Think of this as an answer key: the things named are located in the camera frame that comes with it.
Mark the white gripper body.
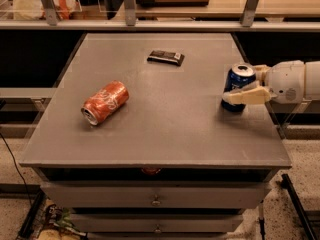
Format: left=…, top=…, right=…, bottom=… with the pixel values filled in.
left=265, top=60, right=305, bottom=104

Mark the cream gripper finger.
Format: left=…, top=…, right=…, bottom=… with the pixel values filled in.
left=222, top=81, right=271, bottom=105
left=253, top=64, right=270, bottom=82

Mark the blue pepsi can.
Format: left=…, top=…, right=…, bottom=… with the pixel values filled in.
left=221, top=63, right=256, bottom=112

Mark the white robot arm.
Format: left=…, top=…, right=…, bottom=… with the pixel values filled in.
left=222, top=60, right=320, bottom=105

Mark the orange coke can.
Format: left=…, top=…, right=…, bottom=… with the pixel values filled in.
left=81, top=80, right=129, bottom=126

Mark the dark chocolate bar wrapper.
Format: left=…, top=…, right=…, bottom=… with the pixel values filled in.
left=147, top=50, right=185, bottom=66

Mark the red object in cabinet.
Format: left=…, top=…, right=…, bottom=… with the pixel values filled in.
left=141, top=168, right=161, bottom=175

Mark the metal top drawer knob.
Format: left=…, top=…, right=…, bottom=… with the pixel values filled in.
left=151, top=195, right=161, bottom=207

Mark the metal drawer knob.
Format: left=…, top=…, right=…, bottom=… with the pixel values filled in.
left=154, top=225, right=162, bottom=234
left=151, top=195, right=161, bottom=207

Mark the metal lower drawer knob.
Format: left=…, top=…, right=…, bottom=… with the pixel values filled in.
left=154, top=225, right=162, bottom=234

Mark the grey lower drawer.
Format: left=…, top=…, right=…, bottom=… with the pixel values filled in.
left=71, top=214, right=243, bottom=233

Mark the grey drawer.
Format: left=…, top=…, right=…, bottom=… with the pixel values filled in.
left=71, top=214, right=243, bottom=233
left=41, top=182, right=271, bottom=209

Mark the grey top drawer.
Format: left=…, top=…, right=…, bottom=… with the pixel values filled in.
left=41, top=182, right=271, bottom=209

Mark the white orange plastic bag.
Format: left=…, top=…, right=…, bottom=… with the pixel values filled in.
left=13, top=0, right=78, bottom=20

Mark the grey metal shelf rail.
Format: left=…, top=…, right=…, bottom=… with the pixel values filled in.
left=0, top=0, right=320, bottom=32

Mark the black floor cable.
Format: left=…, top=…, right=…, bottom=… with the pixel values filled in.
left=0, top=132, right=34, bottom=206

